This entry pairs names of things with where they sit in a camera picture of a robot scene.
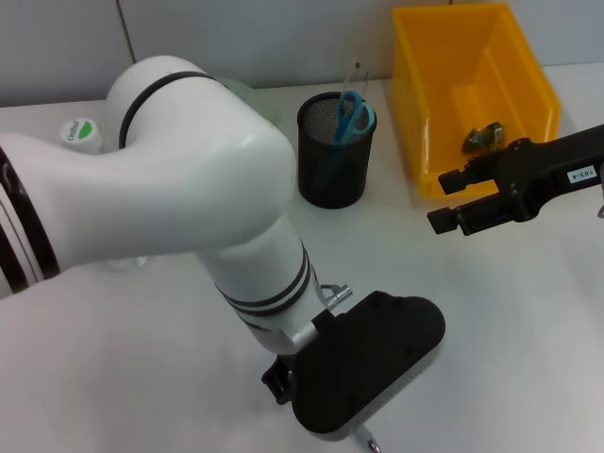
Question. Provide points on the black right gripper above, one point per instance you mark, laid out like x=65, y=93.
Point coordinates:
x=552, y=174

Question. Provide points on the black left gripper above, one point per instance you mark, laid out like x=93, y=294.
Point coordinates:
x=280, y=380

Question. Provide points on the green plastic wrapper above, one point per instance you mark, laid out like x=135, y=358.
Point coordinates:
x=483, y=138

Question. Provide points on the grey clear ballpoint pen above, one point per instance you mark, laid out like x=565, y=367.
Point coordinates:
x=367, y=436

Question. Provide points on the blue scissors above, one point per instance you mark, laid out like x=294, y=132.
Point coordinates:
x=351, y=127

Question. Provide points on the clear plastic ruler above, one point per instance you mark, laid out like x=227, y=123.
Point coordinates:
x=351, y=80

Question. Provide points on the clear green-label water bottle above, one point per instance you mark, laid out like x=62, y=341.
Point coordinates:
x=80, y=134

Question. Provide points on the black mesh pen holder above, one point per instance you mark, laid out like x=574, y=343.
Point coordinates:
x=330, y=184

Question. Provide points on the green glass fruit bowl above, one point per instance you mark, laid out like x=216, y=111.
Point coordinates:
x=264, y=106

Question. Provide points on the yellow plastic bin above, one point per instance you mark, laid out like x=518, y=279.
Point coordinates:
x=472, y=71

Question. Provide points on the black white wrist camera box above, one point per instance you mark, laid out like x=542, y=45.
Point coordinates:
x=368, y=363

